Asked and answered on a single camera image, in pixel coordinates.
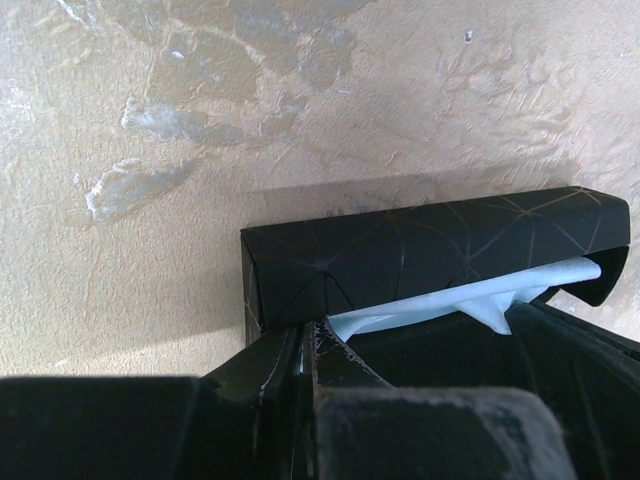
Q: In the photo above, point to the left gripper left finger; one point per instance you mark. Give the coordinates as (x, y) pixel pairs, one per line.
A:
(236, 422)

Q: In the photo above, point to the blue cleaning cloth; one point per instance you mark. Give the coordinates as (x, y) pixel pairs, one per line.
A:
(484, 301)

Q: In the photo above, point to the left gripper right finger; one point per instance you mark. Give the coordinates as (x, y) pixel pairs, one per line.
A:
(364, 428)

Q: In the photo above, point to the black glasses case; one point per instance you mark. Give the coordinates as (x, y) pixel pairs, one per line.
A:
(298, 274)

